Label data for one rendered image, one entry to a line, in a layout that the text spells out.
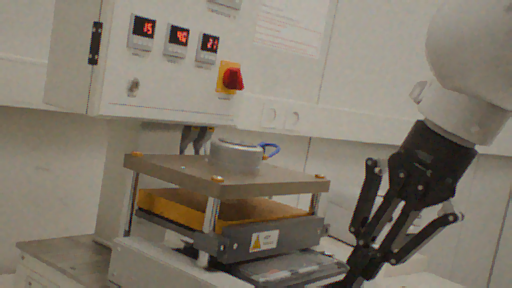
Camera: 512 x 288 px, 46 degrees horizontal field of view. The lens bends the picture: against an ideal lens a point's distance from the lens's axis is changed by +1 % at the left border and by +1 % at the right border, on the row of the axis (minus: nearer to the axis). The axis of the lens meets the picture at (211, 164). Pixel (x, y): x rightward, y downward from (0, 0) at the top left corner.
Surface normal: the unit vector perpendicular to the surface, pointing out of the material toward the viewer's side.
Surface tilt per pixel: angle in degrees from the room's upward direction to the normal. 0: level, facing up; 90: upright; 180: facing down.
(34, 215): 90
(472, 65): 114
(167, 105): 90
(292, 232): 90
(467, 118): 100
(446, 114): 92
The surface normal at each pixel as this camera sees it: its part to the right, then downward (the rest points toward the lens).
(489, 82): -0.04, 0.86
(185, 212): -0.65, 0.00
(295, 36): 0.65, 0.22
